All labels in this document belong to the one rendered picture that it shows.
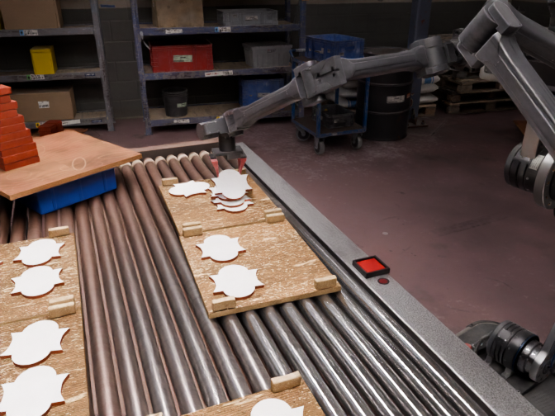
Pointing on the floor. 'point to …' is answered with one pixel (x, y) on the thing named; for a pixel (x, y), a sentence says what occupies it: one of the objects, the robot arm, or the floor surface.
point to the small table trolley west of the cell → (305, 125)
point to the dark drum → (385, 101)
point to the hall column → (419, 20)
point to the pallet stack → (468, 91)
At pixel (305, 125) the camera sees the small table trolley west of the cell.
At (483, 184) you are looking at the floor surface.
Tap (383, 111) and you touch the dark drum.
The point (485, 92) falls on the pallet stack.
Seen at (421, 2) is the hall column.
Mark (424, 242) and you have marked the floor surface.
